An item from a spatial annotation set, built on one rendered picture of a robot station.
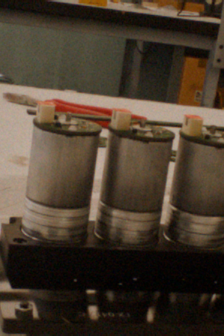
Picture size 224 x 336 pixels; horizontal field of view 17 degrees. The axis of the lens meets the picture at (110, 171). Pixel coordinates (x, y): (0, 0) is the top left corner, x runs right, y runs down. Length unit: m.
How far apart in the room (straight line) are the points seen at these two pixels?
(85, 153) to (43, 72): 4.45
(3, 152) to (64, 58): 4.24
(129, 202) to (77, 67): 4.45
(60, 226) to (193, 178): 0.05
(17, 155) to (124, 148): 0.21
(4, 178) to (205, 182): 0.16
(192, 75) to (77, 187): 4.13
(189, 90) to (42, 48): 0.96
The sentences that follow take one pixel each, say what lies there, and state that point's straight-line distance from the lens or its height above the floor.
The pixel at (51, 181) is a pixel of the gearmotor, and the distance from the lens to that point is 0.26.
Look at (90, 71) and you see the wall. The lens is 4.73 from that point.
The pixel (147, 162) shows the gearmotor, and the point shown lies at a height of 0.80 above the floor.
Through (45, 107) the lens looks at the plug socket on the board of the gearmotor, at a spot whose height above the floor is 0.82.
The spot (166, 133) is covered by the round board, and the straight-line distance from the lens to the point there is 0.28.
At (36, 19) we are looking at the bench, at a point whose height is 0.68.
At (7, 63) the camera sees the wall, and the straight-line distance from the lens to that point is 4.70.
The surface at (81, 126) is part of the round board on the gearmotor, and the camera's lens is 0.27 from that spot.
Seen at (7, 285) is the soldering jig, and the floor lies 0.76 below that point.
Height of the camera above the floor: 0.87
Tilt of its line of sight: 15 degrees down
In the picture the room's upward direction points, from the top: 8 degrees clockwise
